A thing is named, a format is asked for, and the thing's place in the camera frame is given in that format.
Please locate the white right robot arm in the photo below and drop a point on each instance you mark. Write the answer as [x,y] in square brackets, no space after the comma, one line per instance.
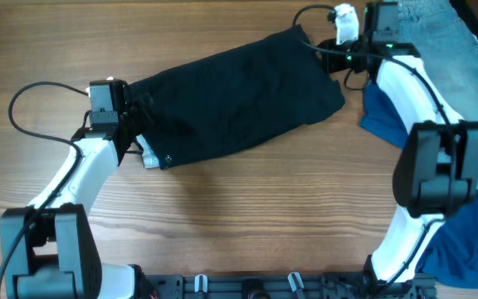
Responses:
[436,173]

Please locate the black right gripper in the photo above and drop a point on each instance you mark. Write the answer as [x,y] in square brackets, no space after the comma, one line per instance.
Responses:
[329,58]

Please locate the black shorts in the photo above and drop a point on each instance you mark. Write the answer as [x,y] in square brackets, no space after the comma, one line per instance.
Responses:
[236,99]

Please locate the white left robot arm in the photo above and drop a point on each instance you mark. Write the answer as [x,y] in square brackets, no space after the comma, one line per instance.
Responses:
[48,249]

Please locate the blue t-shirt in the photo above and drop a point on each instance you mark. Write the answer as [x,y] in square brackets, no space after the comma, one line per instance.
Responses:
[450,250]

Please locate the light blue denim shorts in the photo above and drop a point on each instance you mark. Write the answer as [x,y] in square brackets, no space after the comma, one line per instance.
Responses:
[448,49]

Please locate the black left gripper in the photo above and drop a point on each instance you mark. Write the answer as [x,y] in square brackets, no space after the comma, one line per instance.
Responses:
[131,108]

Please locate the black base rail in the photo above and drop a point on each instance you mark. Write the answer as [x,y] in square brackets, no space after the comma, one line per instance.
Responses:
[329,285]

